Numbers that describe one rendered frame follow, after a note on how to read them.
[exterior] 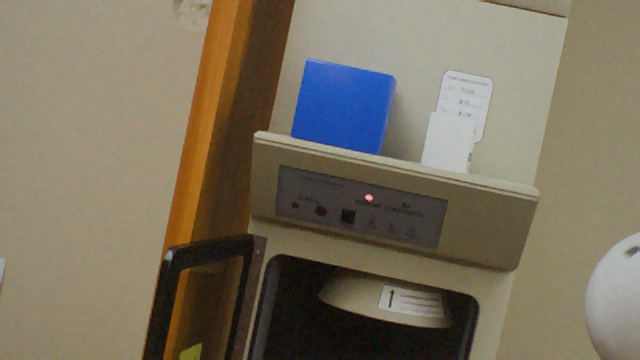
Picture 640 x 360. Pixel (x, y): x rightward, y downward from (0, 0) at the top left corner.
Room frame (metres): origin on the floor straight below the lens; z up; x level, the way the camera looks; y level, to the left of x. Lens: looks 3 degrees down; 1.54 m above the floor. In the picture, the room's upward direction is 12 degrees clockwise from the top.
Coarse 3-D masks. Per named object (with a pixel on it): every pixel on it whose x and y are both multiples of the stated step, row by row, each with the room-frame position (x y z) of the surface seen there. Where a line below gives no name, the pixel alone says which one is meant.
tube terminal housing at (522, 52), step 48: (336, 0) 1.46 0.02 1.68; (384, 0) 1.46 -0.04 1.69; (432, 0) 1.45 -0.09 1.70; (288, 48) 1.47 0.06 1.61; (336, 48) 1.46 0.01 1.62; (384, 48) 1.46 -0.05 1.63; (432, 48) 1.45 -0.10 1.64; (480, 48) 1.45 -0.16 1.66; (528, 48) 1.44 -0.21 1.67; (288, 96) 1.47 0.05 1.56; (432, 96) 1.45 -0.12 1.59; (528, 96) 1.44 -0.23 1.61; (384, 144) 1.46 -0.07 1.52; (528, 144) 1.44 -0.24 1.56; (288, 240) 1.46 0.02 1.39; (336, 240) 1.46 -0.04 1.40; (480, 288) 1.44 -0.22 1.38; (480, 336) 1.44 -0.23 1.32
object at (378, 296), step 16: (336, 272) 1.54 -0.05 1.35; (352, 272) 1.51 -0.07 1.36; (368, 272) 1.49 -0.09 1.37; (336, 288) 1.51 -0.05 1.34; (352, 288) 1.49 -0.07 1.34; (368, 288) 1.48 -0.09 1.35; (384, 288) 1.48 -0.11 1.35; (400, 288) 1.48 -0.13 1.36; (416, 288) 1.49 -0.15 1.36; (432, 288) 1.50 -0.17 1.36; (336, 304) 1.49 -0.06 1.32; (352, 304) 1.48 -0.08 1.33; (368, 304) 1.47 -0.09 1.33; (384, 304) 1.47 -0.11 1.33; (400, 304) 1.47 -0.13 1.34; (416, 304) 1.48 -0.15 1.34; (432, 304) 1.49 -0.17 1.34; (448, 304) 1.53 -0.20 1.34; (400, 320) 1.47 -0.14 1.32; (416, 320) 1.47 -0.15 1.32; (432, 320) 1.49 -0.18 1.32; (448, 320) 1.51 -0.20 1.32
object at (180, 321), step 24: (216, 240) 1.30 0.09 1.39; (168, 264) 1.15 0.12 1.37; (216, 264) 1.31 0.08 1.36; (240, 264) 1.41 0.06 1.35; (192, 288) 1.24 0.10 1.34; (216, 288) 1.33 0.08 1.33; (192, 312) 1.26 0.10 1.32; (216, 312) 1.35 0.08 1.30; (168, 336) 1.19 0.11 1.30; (192, 336) 1.27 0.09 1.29; (216, 336) 1.37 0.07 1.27
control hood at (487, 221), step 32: (256, 160) 1.37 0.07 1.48; (288, 160) 1.36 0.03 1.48; (320, 160) 1.35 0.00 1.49; (352, 160) 1.35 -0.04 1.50; (384, 160) 1.34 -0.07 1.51; (256, 192) 1.41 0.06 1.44; (416, 192) 1.36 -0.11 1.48; (448, 192) 1.35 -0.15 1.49; (480, 192) 1.34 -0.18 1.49; (512, 192) 1.33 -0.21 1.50; (320, 224) 1.43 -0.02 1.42; (448, 224) 1.38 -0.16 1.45; (480, 224) 1.37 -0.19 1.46; (512, 224) 1.36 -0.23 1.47; (448, 256) 1.42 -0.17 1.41; (480, 256) 1.41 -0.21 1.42; (512, 256) 1.40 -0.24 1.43
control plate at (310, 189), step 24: (288, 168) 1.37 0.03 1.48; (288, 192) 1.40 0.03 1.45; (312, 192) 1.39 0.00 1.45; (336, 192) 1.38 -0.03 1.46; (360, 192) 1.37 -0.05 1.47; (384, 192) 1.37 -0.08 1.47; (408, 192) 1.36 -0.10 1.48; (288, 216) 1.43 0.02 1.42; (312, 216) 1.42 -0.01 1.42; (336, 216) 1.41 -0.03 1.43; (360, 216) 1.40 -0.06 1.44; (384, 216) 1.39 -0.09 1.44; (408, 216) 1.39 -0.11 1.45; (432, 216) 1.38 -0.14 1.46; (408, 240) 1.41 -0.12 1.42; (432, 240) 1.41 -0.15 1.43
